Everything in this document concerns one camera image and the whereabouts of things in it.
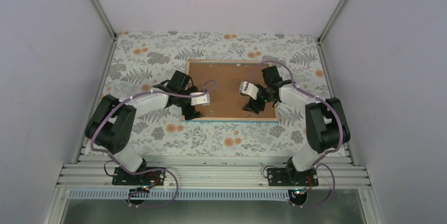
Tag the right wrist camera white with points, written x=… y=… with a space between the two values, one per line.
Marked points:
x=249 y=89

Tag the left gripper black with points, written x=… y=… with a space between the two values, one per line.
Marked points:
x=188 y=116

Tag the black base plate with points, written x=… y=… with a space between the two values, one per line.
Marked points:
x=281 y=177
x=123 y=178

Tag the slotted cable duct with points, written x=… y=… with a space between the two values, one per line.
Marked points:
x=182 y=194

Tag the brown backing board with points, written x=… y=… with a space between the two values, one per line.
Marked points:
x=227 y=89

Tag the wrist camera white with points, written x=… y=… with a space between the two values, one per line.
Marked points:
x=249 y=89
x=200 y=98

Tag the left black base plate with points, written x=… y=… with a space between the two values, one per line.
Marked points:
x=123 y=178

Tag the aluminium mounting rail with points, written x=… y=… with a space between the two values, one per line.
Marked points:
x=194 y=172

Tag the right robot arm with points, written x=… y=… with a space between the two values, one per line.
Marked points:
x=326 y=124

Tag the floral table mat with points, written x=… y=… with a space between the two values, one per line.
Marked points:
x=143 y=59

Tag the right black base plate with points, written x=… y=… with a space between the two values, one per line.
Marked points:
x=281 y=177

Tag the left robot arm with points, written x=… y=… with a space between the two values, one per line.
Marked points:
x=109 y=128

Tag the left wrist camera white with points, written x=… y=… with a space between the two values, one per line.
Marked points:
x=200 y=98

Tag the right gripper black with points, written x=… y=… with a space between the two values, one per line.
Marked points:
x=252 y=106

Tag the wooden picture frame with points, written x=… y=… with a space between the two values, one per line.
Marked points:
x=230 y=119

